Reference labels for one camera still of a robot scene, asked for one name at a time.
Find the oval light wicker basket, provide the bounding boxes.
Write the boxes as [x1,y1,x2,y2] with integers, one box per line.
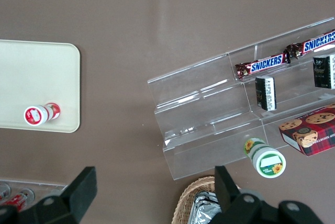
[172,176,240,224]

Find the beige plastic tray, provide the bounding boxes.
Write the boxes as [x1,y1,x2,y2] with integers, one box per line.
[0,39,81,133]

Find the aluminium foil container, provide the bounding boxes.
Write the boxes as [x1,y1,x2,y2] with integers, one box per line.
[191,199,223,224]
[195,192,218,204]

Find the red cola bottle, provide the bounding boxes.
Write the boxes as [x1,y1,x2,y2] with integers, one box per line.
[9,188,35,209]

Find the Snickers chocolate bar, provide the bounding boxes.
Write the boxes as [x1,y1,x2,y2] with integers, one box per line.
[284,29,335,60]
[234,53,292,82]

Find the green sunflower yogurt cup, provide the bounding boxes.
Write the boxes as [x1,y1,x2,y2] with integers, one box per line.
[243,137,287,178]

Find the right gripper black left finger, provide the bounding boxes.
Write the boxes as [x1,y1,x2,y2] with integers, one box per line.
[26,166,98,224]

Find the clear acrylic stepped shelf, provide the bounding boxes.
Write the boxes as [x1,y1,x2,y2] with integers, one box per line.
[147,16,335,182]

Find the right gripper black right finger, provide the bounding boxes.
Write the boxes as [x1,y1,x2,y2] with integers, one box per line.
[214,165,278,224]

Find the small black carton box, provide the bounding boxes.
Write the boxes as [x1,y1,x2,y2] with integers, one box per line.
[255,76,277,111]
[313,54,335,90]

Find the red yogurt cup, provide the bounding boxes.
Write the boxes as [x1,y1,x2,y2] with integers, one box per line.
[23,102,61,126]

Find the clear acrylic bottle rack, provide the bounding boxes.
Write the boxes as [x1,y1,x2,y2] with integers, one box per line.
[0,178,69,209]

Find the red tartan cookie box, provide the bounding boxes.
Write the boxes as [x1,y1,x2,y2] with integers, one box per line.
[278,103,335,158]

